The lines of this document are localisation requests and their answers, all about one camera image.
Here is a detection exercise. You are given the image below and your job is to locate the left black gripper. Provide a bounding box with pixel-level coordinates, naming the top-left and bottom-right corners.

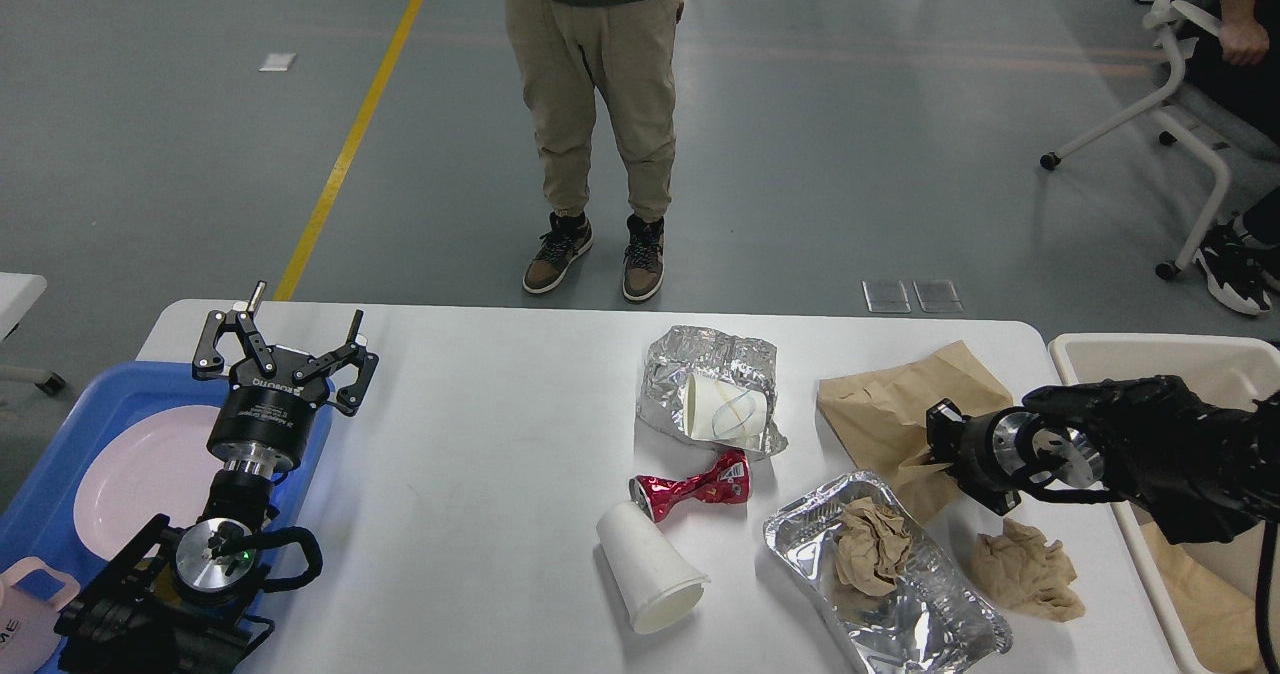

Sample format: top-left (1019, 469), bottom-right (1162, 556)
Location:
top-left (191, 281), bottom-right (379, 474)

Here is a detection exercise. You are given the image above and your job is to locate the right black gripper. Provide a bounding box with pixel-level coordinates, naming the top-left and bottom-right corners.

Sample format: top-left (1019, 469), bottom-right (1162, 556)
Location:
top-left (925, 399), bottom-right (1030, 515)

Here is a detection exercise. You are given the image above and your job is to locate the brown paper bag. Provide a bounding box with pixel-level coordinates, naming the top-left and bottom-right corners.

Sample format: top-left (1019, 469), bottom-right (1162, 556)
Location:
top-left (817, 341), bottom-right (1014, 524)

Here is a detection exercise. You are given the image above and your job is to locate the pink plate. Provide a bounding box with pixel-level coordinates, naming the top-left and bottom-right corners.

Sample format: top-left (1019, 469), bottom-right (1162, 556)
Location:
top-left (73, 405), bottom-right (221, 560)

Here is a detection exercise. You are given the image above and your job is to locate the crushed paper cup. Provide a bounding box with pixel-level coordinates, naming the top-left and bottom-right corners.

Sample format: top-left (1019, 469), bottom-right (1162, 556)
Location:
top-left (684, 373), bottom-right (768, 450)

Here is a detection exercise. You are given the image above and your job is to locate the aluminium foil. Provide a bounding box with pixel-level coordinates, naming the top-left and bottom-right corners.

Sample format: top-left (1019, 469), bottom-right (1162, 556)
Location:
top-left (636, 326), bottom-right (788, 460)

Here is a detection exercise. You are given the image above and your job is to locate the pink HOME mug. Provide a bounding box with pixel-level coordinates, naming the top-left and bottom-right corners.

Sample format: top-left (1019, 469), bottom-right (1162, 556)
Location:
top-left (1, 556), bottom-right (81, 673)

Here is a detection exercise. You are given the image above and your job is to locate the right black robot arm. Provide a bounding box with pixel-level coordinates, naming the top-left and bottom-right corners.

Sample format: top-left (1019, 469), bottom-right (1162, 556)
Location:
top-left (925, 375), bottom-right (1279, 673)

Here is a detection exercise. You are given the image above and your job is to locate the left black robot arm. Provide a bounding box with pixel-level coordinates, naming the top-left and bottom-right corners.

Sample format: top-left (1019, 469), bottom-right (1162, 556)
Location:
top-left (54, 281), bottom-right (379, 673)

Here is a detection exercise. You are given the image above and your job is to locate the crumpled brown paper ball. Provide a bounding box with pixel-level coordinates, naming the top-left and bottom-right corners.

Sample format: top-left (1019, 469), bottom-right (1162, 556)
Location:
top-left (970, 518), bottom-right (1085, 623)
top-left (835, 498), bottom-right (913, 597)

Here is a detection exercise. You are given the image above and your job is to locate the aluminium foil tray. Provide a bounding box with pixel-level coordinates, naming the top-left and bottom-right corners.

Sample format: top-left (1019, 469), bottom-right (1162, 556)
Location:
top-left (763, 472), bottom-right (1012, 673)

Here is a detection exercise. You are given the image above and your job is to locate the crushed red can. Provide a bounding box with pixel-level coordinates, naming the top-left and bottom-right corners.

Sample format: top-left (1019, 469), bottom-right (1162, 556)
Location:
top-left (628, 449), bottom-right (751, 523)

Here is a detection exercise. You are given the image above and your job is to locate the beige plastic bin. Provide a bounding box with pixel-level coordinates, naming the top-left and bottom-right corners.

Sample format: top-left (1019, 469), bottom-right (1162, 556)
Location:
top-left (1050, 333), bottom-right (1279, 673)

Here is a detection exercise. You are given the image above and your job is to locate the white side table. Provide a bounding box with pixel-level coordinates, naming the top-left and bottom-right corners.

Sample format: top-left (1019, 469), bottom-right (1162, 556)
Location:
top-left (1, 272), bottom-right (67, 396)

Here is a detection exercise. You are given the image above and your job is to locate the blue plastic tray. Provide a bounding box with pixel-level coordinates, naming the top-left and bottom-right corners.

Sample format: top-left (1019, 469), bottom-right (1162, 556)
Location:
top-left (3, 361), bottom-right (330, 593)

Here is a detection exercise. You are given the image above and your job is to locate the brown paper in bin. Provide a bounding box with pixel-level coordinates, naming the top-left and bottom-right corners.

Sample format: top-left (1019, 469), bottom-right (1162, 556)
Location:
top-left (1140, 522), bottom-right (1261, 673)

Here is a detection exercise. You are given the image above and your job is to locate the white paper cup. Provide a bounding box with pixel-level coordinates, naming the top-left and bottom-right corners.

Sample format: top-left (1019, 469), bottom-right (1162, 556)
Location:
top-left (596, 503), bottom-right (710, 636)

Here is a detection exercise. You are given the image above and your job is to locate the person in khaki trousers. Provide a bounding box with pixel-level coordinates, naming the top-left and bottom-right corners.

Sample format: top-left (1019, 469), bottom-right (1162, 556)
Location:
top-left (503, 0), bottom-right (684, 302)

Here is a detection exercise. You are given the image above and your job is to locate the person in dark trousers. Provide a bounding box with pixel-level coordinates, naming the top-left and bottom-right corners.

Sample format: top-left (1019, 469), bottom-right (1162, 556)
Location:
top-left (1187, 0), bottom-right (1279, 317)

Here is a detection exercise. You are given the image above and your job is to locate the white office chair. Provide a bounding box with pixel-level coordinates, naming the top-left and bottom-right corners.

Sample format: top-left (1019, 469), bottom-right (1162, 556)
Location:
top-left (1039, 0), bottom-right (1279, 279)

